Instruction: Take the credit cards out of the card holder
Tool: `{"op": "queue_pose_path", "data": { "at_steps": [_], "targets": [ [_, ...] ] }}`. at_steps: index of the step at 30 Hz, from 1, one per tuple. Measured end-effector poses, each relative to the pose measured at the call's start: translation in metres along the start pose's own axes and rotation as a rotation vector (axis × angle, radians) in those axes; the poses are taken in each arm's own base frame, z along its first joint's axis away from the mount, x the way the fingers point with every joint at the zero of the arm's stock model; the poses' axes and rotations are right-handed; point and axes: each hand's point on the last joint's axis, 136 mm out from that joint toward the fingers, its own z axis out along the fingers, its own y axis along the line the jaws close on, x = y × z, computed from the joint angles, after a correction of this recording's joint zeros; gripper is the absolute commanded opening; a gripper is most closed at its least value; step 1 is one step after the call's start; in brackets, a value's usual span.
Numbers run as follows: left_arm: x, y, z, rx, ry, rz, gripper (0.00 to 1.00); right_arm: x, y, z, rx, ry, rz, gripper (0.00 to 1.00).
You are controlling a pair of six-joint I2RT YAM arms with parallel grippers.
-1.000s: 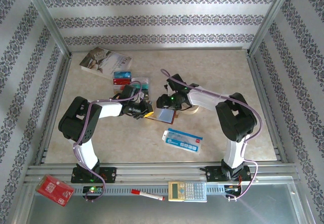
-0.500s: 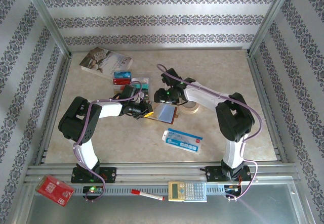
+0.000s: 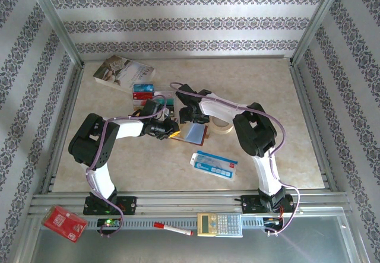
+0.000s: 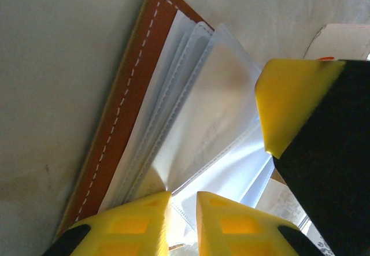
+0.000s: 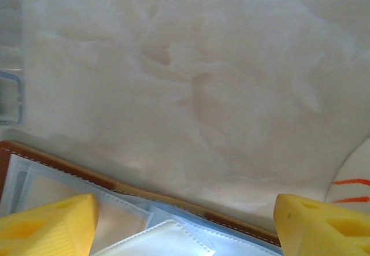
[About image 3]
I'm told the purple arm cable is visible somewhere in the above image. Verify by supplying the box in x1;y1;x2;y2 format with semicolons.
169;81;300;236
85;95;167;239

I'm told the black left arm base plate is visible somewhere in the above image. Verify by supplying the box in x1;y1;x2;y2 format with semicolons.
84;196;138;216

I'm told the grey slotted cable duct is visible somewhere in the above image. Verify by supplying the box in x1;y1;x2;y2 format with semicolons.
88;214;283;231

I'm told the circuit board with wires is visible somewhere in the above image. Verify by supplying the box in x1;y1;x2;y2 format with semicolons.
262;215;284;230

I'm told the paperback book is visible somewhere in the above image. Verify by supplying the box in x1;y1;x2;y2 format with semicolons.
92;55;156;93

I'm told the grey metal sheet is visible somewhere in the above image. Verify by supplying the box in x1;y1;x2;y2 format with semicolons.
28;215;365;263

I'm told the red white marker pen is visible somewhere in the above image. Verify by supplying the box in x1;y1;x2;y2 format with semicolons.
153;221;194;236

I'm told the beige masking tape roll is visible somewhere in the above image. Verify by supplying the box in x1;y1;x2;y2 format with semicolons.
207;115;235;135

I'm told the aluminium corner post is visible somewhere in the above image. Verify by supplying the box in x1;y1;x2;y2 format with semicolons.
25;0;86;68
292;0;345;66

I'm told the beige grey calculator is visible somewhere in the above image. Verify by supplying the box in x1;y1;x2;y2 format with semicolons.
197;212;243;238

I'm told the blue white plastic package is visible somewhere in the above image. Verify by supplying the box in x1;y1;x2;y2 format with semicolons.
189;150;239;182

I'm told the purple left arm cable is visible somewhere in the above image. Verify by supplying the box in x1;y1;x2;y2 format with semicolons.
85;95;167;239

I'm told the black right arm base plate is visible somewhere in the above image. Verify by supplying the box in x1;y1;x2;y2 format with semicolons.
240;194;296;215

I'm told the aluminium side rail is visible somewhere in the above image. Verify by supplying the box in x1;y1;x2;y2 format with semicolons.
289;61;339;192
41;64;86;194

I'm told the aluminium cross rail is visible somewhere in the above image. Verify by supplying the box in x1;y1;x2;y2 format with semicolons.
80;55;293;61

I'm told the aluminium mounting rail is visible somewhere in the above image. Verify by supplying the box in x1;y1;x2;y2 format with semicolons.
28;190;350;216

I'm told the clear acrylic card organizer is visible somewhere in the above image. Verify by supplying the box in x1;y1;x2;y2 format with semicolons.
132;83;178;118

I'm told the circuit board with green light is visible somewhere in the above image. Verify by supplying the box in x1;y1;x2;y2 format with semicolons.
97;217;122;229

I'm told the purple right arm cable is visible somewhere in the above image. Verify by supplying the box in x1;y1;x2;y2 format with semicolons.
169;81;300;236

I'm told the brown leather card holder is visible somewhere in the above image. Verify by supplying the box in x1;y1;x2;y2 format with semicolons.
171;122;210;145

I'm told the red cardboard box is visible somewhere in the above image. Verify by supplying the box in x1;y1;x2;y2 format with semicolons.
41;205;88;243

